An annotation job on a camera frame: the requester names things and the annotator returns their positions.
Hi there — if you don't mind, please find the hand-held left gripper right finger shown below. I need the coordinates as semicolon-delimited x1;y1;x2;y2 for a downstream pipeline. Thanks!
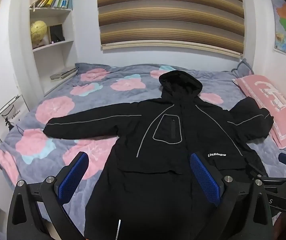
188;152;280;240

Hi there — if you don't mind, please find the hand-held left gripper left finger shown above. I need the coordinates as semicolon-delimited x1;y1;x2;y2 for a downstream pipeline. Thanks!
6;151;90;240

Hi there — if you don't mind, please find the black hooded jacket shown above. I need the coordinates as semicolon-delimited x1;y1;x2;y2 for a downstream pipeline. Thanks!
44;70;275;240

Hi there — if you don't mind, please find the grey floral bedspread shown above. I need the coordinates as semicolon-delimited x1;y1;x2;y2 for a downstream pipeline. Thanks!
0;62;286;230

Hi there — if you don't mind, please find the pink pillow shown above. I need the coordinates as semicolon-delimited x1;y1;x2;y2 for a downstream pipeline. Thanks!
232;74;286;148

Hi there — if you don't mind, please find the white drawing poster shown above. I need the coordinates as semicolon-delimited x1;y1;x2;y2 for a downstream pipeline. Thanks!
0;94;30;143

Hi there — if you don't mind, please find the grey pillow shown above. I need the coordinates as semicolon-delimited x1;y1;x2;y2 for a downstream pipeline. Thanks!
232;59;255;79

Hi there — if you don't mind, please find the flat stack of books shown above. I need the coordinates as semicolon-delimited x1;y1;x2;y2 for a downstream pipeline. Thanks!
50;67;78;80

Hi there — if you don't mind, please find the white bookshelf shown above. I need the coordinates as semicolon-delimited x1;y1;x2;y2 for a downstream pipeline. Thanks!
29;0;78;93

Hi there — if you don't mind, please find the yellow globe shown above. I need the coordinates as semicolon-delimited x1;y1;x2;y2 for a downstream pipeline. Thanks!
30;21;48;48

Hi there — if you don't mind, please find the striped window blind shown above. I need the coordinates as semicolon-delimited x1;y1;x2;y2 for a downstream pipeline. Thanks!
97;0;243;58

